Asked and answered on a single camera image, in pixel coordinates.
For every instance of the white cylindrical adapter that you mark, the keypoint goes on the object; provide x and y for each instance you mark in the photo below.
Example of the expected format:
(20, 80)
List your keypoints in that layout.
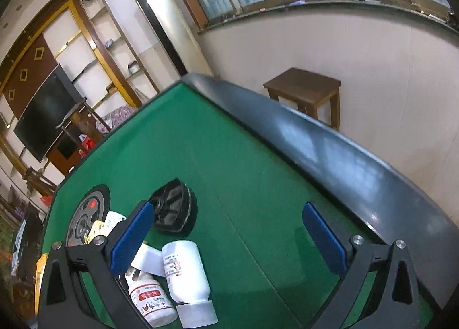
(114, 219)

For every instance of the wooden wall shelving unit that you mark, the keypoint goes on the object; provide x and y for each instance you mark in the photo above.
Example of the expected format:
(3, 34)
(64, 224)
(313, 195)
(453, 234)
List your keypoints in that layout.
(36, 52)

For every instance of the yellow cardboard box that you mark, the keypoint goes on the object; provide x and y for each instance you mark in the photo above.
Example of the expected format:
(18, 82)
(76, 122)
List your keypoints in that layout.
(41, 264)

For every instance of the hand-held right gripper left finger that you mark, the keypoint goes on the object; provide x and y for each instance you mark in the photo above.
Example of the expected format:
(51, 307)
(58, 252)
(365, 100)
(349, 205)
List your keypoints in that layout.
(131, 239)

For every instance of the red plastic bag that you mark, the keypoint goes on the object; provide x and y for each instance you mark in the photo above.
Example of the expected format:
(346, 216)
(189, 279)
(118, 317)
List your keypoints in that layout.
(86, 144)
(46, 199)

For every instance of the green mahjong table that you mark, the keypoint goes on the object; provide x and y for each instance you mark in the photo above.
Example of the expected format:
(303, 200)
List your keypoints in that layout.
(215, 153)

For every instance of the brown wooden stool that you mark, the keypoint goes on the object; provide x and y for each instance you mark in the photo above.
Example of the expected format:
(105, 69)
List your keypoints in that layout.
(304, 81)

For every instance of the yellow charger plug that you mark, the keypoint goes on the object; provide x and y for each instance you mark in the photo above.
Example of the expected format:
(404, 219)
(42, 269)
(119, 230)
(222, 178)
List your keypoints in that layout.
(95, 229)

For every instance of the floral patterned cloth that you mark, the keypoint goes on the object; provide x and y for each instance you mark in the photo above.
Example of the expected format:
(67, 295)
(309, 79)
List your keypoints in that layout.
(120, 117)

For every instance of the white square charger plug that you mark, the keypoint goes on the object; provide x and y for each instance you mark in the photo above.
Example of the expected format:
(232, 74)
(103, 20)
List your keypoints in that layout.
(150, 259)

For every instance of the black ribbed plastic part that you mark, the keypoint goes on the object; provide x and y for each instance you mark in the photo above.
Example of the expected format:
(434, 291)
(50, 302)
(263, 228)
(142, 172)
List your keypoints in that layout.
(175, 207)

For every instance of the black flat television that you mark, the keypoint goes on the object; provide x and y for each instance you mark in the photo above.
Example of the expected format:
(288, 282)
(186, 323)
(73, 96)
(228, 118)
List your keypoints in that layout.
(46, 110)

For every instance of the dark wooden coffee table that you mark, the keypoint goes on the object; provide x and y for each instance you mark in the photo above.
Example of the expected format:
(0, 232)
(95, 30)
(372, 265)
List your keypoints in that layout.
(28, 235)

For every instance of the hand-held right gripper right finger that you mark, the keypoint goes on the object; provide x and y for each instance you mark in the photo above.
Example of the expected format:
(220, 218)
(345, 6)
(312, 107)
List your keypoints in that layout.
(322, 235)

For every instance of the small white red-label bottle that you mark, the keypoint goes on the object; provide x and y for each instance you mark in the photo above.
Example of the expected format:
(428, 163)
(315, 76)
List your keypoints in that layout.
(150, 300)

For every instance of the large white medicine bottle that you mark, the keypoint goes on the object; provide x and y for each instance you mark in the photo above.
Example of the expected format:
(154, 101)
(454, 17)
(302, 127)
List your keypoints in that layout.
(186, 271)

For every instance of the small white jar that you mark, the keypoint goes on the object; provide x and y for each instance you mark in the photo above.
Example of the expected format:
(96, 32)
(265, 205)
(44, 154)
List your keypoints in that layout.
(133, 69)

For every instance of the dark wooden chair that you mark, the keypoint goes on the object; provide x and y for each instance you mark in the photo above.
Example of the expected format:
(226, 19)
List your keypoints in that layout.
(36, 180)
(71, 110)

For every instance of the round grey control panel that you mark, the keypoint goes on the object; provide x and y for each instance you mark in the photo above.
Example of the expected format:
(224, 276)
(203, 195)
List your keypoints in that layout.
(84, 214)

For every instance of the tall standing air conditioner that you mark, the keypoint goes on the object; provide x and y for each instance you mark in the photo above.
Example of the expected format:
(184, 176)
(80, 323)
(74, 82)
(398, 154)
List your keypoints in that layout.
(168, 20)

